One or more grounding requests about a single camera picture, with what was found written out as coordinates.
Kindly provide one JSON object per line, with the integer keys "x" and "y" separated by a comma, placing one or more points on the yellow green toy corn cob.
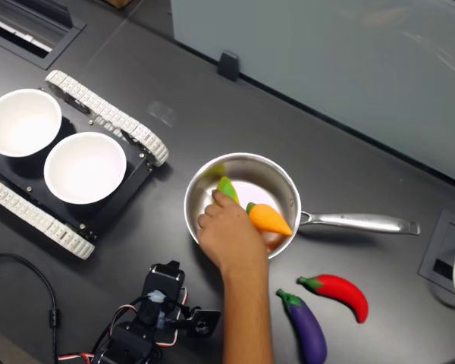
{"x": 227, "y": 187}

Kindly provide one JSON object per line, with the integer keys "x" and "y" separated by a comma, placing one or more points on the orange toy carrot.
{"x": 269, "y": 220}

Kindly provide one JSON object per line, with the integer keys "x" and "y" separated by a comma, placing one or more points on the purple toy aubergine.
{"x": 307, "y": 330}

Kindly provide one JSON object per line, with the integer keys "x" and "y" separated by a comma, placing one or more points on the red toy chilli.
{"x": 341, "y": 292}

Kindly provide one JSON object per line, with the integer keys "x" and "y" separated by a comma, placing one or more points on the person's right hand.
{"x": 231, "y": 235}

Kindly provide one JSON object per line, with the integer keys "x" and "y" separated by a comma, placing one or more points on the pale grey putty lump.
{"x": 157, "y": 296}

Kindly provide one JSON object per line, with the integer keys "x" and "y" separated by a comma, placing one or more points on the white bowl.
{"x": 85, "y": 167}
{"x": 22, "y": 121}

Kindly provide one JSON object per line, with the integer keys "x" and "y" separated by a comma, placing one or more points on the clear tape piece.
{"x": 161, "y": 113}

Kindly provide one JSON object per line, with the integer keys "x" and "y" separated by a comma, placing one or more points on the black vehicle with white tracks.
{"x": 110, "y": 113}

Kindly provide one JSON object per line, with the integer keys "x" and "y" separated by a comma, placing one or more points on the black partition clip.
{"x": 227, "y": 64}

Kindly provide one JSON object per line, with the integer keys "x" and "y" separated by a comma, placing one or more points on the brown cardboard box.
{"x": 119, "y": 3}

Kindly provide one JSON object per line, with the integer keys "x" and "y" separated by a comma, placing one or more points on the frosted glass partition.
{"x": 345, "y": 57}

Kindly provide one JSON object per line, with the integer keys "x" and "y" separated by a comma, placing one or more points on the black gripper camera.
{"x": 204, "y": 322}

